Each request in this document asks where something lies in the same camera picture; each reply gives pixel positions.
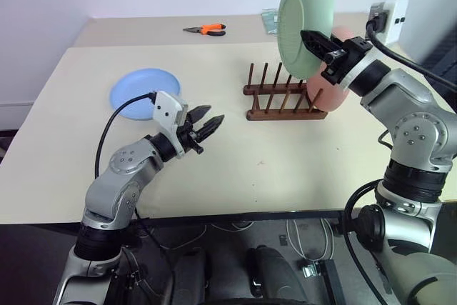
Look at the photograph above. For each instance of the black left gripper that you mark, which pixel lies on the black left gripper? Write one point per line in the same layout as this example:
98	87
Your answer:
189	137

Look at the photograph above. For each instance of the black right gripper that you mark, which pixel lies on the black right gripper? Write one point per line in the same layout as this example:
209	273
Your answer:
348	56

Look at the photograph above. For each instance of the green plate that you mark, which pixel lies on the green plate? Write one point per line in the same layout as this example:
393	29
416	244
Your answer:
303	1

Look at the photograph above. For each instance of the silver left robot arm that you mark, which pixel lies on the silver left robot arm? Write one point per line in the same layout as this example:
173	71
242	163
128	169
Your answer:
118	180

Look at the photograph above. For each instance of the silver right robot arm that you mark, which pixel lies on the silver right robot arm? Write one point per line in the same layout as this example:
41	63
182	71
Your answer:
417	130

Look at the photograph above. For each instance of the wooden dish rack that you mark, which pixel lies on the wooden dish rack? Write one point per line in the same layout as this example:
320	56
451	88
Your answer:
285	114

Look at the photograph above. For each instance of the pink plate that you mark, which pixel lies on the pink plate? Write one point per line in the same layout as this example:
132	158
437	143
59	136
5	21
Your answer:
330	92

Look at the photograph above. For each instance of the clear greenish plastic packet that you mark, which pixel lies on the clear greenish plastic packet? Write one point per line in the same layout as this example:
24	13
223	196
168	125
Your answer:
269	23

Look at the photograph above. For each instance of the blue plate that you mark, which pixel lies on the blue plate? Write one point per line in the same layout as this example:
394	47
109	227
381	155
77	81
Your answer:
143	83

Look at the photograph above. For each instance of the dark woven object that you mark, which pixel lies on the dark woven object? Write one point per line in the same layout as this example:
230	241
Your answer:
446	51

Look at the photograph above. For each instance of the black metal table leg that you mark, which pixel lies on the black metal table leg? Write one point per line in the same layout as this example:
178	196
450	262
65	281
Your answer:
332	283

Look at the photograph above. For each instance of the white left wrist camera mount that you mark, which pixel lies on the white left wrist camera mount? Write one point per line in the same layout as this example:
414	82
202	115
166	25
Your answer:
167	105

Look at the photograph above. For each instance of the black table edge frame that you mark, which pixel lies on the black table edge frame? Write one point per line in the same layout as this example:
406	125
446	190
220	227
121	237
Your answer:
250	216

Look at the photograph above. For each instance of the small metal bracket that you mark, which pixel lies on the small metal bracket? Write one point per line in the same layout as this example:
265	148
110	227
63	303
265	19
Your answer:
310	271

